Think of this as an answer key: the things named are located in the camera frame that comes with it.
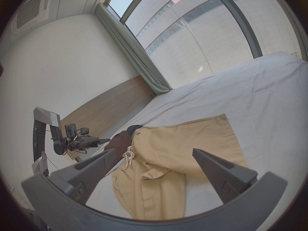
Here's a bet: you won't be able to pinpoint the black garment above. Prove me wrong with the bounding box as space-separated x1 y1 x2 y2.
127 125 142 137

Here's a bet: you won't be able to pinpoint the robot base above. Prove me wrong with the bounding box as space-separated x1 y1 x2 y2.
32 151 49 176

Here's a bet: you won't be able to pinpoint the grey-green curtain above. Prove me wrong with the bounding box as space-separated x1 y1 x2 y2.
95 4 172 96

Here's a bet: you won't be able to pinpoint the brown garment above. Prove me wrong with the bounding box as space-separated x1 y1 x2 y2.
105 130 133 176

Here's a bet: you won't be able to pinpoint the window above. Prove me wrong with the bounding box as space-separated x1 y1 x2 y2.
107 0 304 88

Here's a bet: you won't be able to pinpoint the bed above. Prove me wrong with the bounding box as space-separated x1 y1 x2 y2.
60 51 308 220

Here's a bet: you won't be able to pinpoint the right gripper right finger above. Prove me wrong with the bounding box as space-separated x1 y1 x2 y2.
192 148 258 205

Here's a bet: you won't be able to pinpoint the white ceiling air conditioner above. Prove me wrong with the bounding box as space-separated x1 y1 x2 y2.
15 0 51 30

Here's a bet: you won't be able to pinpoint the tan shorts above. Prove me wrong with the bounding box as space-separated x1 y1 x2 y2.
111 113 248 220

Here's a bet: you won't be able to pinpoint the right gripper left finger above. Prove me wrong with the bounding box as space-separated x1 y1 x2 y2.
51 149 116 205

